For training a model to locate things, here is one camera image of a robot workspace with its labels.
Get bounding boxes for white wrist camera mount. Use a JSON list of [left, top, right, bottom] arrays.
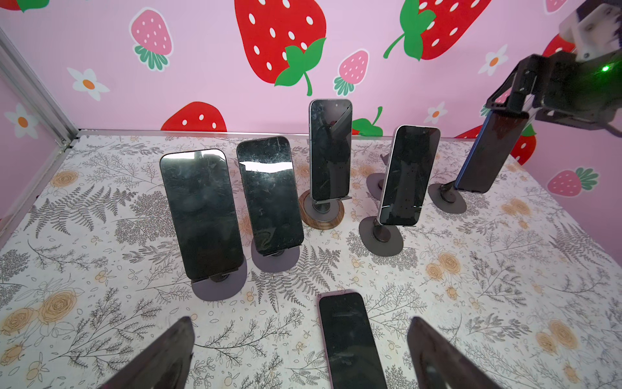
[[559, 0, 621, 63]]

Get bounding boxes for dark grey round stand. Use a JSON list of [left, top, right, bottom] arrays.
[[428, 181, 467, 214]]

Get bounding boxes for grey round stand leftmost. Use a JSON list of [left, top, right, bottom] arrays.
[[191, 260, 247, 301]]

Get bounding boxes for silver-edged black phone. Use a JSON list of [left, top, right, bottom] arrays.
[[378, 125, 441, 226]]

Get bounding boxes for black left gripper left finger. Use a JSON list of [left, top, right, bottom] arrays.
[[100, 316, 195, 388]]

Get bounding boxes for aluminium left corner post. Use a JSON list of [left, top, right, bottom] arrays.
[[1, 31, 79, 148]]

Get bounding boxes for grey folding stand rear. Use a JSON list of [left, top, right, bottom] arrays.
[[366, 154, 390, 200]]

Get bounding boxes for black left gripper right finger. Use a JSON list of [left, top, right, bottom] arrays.
[[407, 317, 500, 389]]

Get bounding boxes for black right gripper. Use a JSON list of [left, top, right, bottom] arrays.
[[486, 50, 621, 138]]

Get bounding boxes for pink-edged black phone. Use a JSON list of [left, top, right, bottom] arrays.
[[317, 291, 387, 388]]

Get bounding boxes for tall black phone on wood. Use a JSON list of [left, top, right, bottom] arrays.
[[309, 99, 353, 203]]

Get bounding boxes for blue-edged black phone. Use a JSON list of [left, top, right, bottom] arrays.
[[455, 110, 530, 194]]

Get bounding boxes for large black phone leftmost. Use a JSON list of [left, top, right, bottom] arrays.
[[160, 149, 245, 282]]

